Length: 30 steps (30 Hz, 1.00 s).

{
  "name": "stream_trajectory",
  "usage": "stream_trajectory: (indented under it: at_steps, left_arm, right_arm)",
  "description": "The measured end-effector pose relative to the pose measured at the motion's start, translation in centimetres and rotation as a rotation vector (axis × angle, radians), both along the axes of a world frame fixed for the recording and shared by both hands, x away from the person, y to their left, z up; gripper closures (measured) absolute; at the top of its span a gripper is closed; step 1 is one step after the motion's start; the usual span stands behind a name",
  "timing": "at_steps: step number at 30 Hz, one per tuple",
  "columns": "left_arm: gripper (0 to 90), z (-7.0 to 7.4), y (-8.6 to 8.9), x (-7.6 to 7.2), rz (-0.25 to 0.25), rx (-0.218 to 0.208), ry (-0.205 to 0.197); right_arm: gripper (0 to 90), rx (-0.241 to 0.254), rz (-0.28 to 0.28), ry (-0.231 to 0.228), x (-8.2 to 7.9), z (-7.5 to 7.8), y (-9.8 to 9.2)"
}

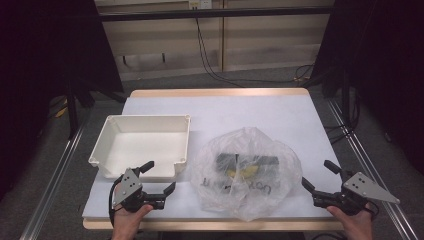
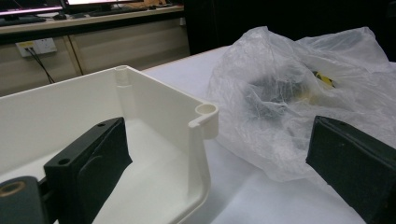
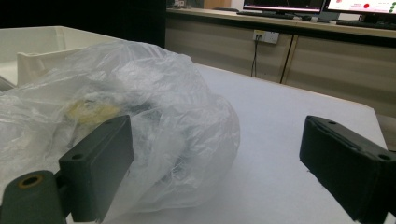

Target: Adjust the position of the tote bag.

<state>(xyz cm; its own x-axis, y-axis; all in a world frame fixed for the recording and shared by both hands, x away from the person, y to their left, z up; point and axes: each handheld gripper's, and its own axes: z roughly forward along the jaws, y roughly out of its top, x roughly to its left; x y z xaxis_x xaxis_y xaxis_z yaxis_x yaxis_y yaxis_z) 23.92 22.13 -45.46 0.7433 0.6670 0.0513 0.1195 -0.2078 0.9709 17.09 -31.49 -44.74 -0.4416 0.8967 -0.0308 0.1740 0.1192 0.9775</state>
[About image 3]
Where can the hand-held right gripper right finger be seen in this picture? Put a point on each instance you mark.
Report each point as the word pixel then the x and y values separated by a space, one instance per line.
pixel 348 165

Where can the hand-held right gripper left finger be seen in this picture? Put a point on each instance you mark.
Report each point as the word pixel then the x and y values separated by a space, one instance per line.
pixel 99 161

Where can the clear plastic bag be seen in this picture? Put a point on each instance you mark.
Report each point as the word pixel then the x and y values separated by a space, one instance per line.
pixel 162 102

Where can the white plastic bin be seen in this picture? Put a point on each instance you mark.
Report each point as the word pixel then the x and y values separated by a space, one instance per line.
pixel 37 40

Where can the wooden counter with cabinets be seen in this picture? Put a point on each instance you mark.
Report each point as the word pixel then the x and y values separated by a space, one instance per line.
pixel 336 62

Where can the black keyboard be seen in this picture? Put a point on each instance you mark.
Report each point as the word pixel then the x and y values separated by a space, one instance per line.
pixel 367 24
pixel 267 14

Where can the black computer mouse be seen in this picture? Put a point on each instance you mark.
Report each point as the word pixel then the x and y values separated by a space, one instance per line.
pixel 307 18

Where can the computer monitor white screen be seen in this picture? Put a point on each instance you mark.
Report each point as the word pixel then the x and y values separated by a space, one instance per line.
pixel 358 5

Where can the computer monitor dark screen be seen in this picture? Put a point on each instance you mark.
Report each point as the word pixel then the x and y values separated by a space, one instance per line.
pixel 283 4

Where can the white wall socket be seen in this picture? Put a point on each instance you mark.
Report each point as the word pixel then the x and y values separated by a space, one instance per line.
pixel 266 36

